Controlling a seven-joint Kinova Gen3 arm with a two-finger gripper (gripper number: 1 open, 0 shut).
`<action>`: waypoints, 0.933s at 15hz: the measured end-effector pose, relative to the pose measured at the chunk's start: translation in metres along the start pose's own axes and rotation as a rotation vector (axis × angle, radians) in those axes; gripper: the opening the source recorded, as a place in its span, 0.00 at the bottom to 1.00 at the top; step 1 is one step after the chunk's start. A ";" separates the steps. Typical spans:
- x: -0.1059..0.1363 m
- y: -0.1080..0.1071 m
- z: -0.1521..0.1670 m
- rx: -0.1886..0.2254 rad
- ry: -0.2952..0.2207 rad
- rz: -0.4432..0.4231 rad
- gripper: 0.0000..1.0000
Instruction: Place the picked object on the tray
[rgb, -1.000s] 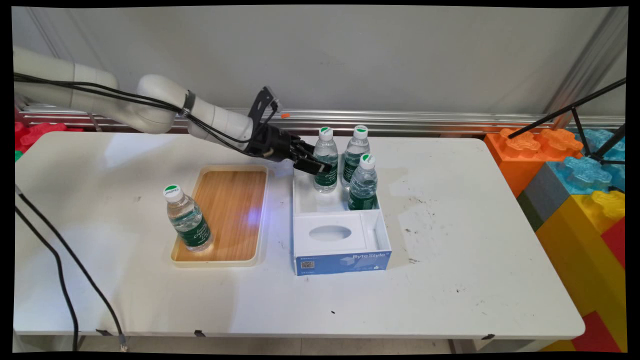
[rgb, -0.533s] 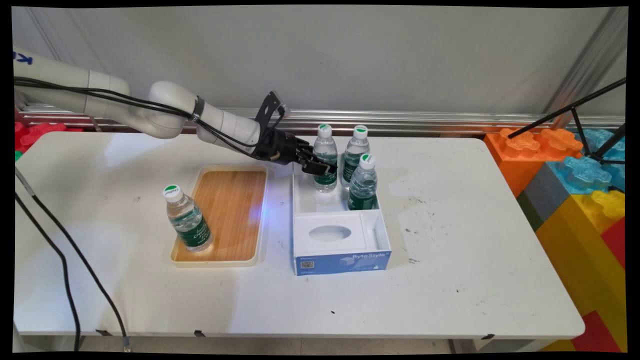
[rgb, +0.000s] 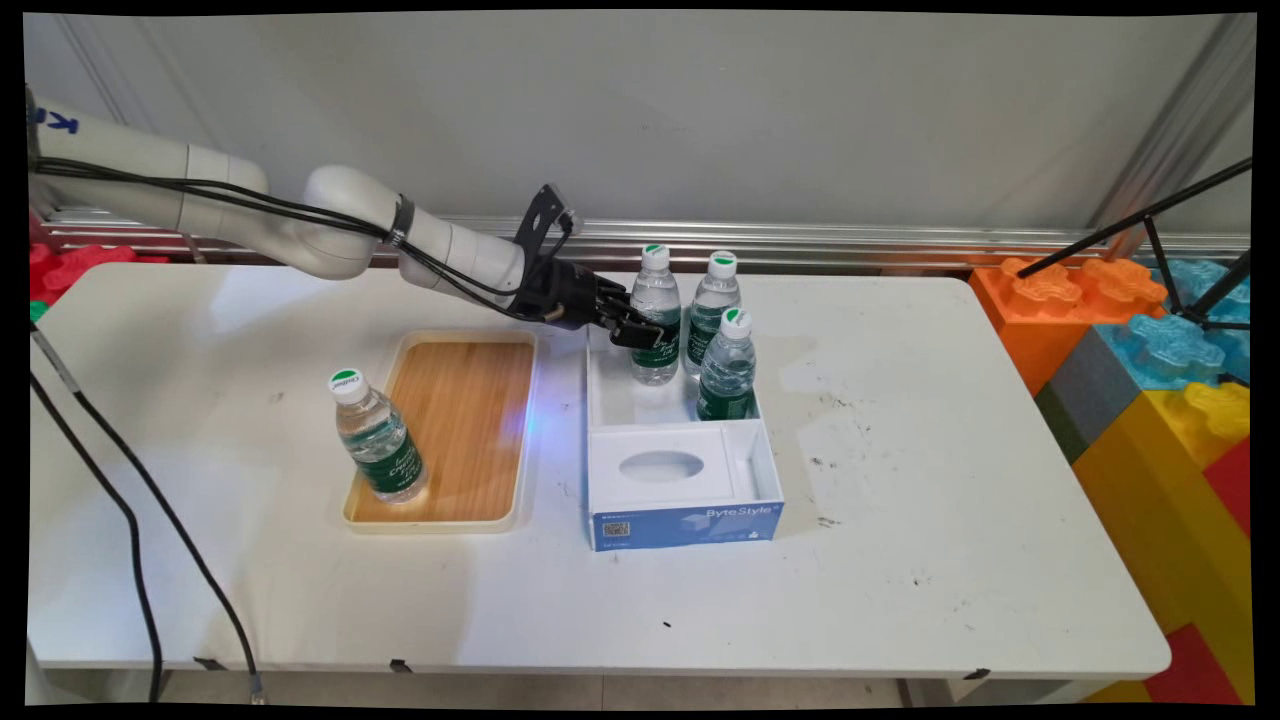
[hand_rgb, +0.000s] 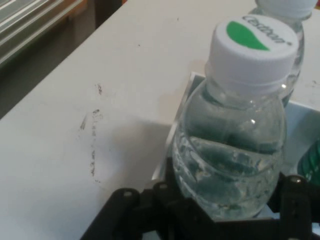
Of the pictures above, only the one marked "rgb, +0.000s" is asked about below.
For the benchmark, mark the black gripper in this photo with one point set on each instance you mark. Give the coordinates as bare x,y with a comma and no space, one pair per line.
565,295

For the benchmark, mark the water bottle green label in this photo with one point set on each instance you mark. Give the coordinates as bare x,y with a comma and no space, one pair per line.
382,455
727,375
656,290
712,300

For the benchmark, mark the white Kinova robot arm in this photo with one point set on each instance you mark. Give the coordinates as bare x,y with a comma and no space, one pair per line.
340,220

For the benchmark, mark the wooden tray with cream rim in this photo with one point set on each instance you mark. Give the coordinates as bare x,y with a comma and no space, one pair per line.
465,430

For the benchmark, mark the white and blue cardboard box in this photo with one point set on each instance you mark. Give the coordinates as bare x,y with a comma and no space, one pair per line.
680,525

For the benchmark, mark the orange foam building block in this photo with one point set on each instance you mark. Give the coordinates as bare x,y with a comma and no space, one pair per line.
1030,320

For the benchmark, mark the grey foam building block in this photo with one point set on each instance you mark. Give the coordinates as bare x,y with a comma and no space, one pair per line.
1080,395

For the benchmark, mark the black tripod stand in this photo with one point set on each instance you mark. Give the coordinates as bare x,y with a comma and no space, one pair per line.
1130,222

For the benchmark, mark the blue foam building block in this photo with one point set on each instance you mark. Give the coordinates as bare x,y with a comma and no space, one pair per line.
1170,345

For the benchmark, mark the red foam blocks pile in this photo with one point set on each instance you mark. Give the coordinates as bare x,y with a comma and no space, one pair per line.
85,262

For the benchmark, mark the red foam building block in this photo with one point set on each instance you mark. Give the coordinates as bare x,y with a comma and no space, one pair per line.
1195,665

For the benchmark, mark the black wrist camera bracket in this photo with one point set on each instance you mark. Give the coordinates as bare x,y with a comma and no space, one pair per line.
540,215

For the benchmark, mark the aluminium wall rail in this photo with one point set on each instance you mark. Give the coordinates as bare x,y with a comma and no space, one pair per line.
800,240

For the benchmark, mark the aluminium slanted post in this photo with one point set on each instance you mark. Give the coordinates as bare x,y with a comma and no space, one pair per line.
1170,130

